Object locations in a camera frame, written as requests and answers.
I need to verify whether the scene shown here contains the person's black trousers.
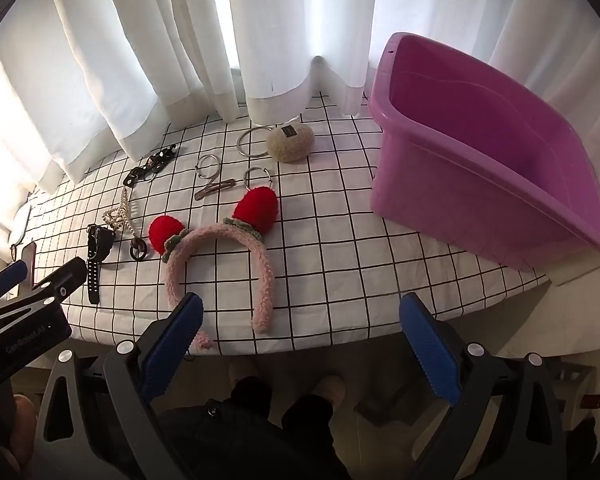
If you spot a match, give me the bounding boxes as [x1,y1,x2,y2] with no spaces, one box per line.
[157,375,353,480]

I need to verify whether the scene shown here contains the silver bangle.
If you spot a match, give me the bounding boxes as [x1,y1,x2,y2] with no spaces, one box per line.
[237,127,274,160]

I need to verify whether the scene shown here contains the silver hoop earring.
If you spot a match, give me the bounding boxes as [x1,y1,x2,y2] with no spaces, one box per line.
[195,155,222,179]
[242,166,272,191]

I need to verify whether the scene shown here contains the pink headband with red pompoms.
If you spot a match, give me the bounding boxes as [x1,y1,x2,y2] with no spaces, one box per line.
[148,186,280,354]

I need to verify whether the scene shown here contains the brown snap hair clip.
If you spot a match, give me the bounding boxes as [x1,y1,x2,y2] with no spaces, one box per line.
[195,180,239,202]

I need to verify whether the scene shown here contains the black wrist watch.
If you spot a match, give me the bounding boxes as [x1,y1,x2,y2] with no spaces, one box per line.
[86,225,116,305]

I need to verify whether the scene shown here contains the pink plastic basin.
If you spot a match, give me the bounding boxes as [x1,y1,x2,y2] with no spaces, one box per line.
[369,32,600,272]

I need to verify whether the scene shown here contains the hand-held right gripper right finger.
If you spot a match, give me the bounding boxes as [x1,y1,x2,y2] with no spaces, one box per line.
[398,291,568,480]

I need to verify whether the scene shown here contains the person's left hand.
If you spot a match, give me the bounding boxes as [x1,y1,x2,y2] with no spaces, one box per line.
[11,394,39,467]

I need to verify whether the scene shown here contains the white rounded object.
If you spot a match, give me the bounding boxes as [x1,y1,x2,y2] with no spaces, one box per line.
[9,204,32,252]

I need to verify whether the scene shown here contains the beige fluffy hair clip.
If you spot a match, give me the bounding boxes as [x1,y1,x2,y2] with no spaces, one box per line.
[266,123,315,163]

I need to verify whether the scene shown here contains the white curtain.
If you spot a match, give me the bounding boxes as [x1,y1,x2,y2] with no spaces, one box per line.
[0,0,600,196]

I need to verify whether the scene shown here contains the person's right slipper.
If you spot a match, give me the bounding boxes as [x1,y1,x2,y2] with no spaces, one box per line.
[314,372,347,407]

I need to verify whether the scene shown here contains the pearl hair clip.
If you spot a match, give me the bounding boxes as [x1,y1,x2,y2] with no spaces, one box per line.
[101,187,136,237]

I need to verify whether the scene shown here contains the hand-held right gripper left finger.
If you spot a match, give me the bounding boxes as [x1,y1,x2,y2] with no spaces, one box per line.
[32,291,204,480]

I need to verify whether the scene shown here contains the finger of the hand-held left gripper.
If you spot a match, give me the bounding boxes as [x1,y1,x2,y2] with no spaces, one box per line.
[0,259,29,306]
[32,257,88,306]

